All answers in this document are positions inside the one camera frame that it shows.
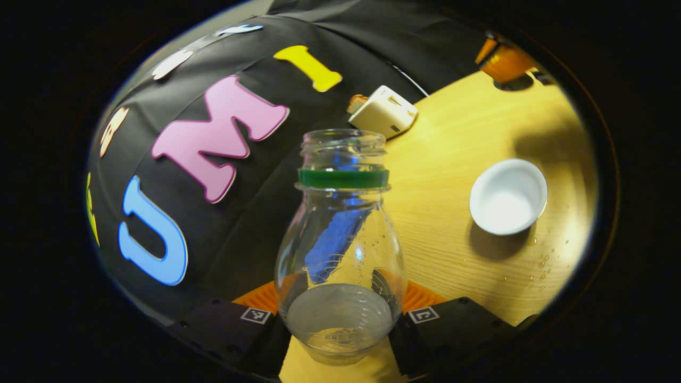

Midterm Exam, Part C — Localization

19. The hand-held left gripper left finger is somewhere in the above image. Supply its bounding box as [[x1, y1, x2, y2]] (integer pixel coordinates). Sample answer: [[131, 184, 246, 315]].
[[169, 281, 292, 380]]

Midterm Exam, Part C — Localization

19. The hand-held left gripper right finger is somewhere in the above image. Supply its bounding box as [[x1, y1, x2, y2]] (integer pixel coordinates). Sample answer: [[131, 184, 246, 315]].
[[391, 281, 539, 380]]

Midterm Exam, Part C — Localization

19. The teal teacup lid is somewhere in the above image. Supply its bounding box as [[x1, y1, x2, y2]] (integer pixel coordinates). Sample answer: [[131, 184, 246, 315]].
[[494, 73, 535, 91]]

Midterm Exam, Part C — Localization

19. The white teacup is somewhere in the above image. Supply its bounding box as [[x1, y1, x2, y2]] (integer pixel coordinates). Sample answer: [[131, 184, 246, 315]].
[[469, 159, 549, 236]]

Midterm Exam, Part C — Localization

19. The clear plastic water bottle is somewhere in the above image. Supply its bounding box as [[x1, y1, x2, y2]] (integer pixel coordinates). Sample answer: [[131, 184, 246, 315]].
[[274, 129, 408, 367]]

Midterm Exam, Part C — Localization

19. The black backdrop cloth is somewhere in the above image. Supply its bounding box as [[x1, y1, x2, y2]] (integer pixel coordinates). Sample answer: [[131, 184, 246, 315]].
[[85, 0, 495, 326]]

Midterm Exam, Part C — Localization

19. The white toaster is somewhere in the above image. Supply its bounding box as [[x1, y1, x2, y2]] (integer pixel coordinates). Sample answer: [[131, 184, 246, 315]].
[[348, 85, 419, 140]]

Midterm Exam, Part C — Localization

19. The toaster power cable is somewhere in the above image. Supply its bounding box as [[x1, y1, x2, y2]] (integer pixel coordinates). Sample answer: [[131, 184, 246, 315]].
[[391, 63, 429, 98]]

